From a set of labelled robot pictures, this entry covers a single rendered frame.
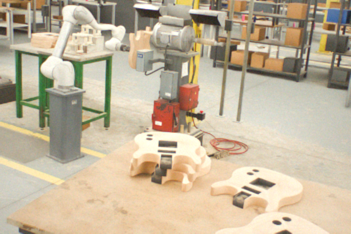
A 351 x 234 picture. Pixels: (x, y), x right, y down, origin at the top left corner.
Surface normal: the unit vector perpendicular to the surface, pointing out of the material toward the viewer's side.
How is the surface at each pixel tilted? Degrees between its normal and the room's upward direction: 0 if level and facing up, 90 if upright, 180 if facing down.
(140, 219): 0
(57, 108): 90
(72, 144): 90
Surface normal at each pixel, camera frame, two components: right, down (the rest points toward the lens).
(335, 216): 0.07, -0.96
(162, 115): -0.50, 0.20
